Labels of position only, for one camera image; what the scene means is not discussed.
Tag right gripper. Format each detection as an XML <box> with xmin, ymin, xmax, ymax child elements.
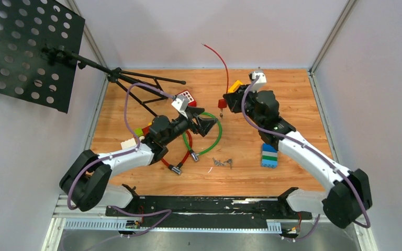
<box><xmin>224</xmin><ymin>85</ymin><xmax>264</xmax><ymax>128</ymax></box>

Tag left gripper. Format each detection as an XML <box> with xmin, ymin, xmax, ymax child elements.
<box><xmin>163</xmin><ymin>106</ymin><xmax>219</xmax><ymax>146</ymax></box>

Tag green cable lock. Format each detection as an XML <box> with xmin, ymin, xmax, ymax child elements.
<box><xmin>182</xmin><ymin>111</ymin><xmax>223</xmax><ymax>163</ymax></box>

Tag silver keys of red lock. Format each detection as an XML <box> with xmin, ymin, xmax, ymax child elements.
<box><xmin>212</xmin><ymin>158</ymin><xmax>224</xmax><ymax>166</ymax></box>

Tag silver keys of green lock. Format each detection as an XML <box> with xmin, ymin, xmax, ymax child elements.
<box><xmin>223</xmin><ymin>159</ymin><xmax>232</xmax><ymax>169</ymax></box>

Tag red cable lock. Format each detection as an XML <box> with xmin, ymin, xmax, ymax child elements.
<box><xmin>159</xmin><ymin>130</ymin><xmax>193</xmax><ymax>176</ymax></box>

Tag thin red wire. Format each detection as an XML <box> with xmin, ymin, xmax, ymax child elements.
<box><xmin>202</xmin><ymin>43</ymin><xmax>230</xmax><ymax>119</ymax></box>

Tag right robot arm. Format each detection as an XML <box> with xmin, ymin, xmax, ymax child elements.
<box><xmin>223</xmin><ymin>85</ymin><xmax>372</xmax><ymax>229</ymax></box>

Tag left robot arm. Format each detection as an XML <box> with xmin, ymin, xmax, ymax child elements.
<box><xmin>59</xmin><ymin>107</ymin><xmax>218</xmax><ymax>216</ymax></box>

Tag yellow triangular toy piece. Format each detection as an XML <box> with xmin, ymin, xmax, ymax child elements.
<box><xmin>227</xmin><ymin>80</ymin><xmax>243</xmax><ymax>93</ymax></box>

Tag red window toy brick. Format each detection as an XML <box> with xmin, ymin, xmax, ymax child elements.
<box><xmin>179</xmin><ymin>89</ymin><xmax>197</xmax><ymax>107</ymax></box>

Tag red green toy car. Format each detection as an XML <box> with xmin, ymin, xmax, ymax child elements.
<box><xmin>133</xmin><ymin>123</ymin><xmax>151</xmax><ymax>137</ymax></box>

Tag blue green white brick stack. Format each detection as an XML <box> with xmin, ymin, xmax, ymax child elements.
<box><xmin>260</xmin><ymin>143</ymin><xmax>278</xmax><ymax>168</ymax></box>

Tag white blue toy brick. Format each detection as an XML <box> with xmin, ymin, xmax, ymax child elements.
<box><xmin>121</xmin><ymin>138</ymin><xmax>140</xmax><ymax>151</ymax></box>

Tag black perforated music stand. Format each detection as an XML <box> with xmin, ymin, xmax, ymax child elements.
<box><xmin>0</xmin><ymin>1</ymin><xmax>178</xmax><ymax>113</ymax></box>

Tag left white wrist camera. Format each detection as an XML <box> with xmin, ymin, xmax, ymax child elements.
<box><xmin>171</xmin><ymin>95</ymin><xmax>189</xmax><ymax>118</ymax></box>

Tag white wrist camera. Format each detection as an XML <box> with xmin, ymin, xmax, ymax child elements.
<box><xmin>249</xmin><ymin>70</ymin><xmax>267</xmax><ymax>92</ymax></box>
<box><xmin>171</xmin><ymin>95</ymin><xmax>189</xmax><ymax>118</ymax></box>

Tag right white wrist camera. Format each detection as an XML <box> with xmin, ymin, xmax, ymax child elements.
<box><xmin>249</xmin><ymin>70</ymin><xmax>267</xmax><ymax>92</ymax></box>

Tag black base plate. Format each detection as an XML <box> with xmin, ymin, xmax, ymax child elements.
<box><xmin>123</xmin><ymin>196</ymin><xmax>312</xmax><ymax>227</ymax></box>

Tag grey slotted cable duct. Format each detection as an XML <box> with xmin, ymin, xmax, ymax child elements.
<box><xmin>63</xmin><ymin>219</ymin><xmax>282</xmax><ymax>234</ymax></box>

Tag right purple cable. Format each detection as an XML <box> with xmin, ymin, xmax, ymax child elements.
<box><xmin>241</xmin><ymin>76</ymin><xmax>372</xmax><ymax>242</ymax></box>

